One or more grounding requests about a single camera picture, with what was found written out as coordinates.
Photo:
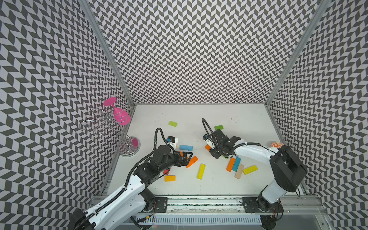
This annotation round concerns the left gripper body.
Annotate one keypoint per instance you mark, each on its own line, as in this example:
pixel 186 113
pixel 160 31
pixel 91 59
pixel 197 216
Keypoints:
pixel 178 162

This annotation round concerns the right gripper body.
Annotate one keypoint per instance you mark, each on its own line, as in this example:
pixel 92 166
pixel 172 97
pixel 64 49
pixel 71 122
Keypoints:
pixel 217 151

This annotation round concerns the teal block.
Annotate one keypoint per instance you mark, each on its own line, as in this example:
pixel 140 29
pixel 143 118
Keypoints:
pixel 236 164

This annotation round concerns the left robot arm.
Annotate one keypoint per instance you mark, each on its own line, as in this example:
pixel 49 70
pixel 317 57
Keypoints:
pixel 133 196

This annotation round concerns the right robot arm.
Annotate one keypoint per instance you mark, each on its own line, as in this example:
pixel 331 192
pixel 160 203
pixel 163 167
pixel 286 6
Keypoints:
pixel 287 169

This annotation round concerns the sky blue block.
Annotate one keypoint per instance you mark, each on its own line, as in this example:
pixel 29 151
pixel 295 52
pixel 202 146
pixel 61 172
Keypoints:
pixel 186 148

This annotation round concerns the yellow block centre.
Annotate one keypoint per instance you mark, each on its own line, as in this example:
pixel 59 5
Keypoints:
pixel 201 172

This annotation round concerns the yellow block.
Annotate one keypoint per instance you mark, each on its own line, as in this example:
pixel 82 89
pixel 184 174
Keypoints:
pixel 201 172
pixel 250 169

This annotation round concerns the yellow-orange block bottom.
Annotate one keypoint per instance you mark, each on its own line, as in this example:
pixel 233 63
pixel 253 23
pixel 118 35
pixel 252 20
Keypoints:
pixel 169 178

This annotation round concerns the tan wooden block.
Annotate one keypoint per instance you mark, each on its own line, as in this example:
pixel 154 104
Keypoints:
pixel 239 171

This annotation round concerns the yellow block right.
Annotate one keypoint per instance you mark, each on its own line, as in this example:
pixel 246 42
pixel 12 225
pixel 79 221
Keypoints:
pixel 250 169

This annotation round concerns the lime green block far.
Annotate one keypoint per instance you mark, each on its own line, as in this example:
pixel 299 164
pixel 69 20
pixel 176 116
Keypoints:
pixel 172 123

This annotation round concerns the orange patterned cup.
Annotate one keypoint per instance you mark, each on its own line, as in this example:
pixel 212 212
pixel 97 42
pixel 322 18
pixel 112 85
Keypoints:
pixel 276 145

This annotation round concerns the pink plastic wine glass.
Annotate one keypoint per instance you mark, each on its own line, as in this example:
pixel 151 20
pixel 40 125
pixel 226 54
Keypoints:
pixel 120 115

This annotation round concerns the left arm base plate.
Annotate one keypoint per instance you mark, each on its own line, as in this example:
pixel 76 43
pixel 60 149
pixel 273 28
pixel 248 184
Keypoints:
pixel 155 204

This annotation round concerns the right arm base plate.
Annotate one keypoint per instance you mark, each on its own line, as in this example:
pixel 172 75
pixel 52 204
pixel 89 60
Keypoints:
pixel 252 204

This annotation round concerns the wire glass rack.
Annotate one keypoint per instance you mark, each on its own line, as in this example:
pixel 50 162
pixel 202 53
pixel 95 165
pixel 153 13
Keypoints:
pixel 100 122

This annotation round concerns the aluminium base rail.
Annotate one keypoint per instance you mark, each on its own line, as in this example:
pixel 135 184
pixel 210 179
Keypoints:
pixel 236 204

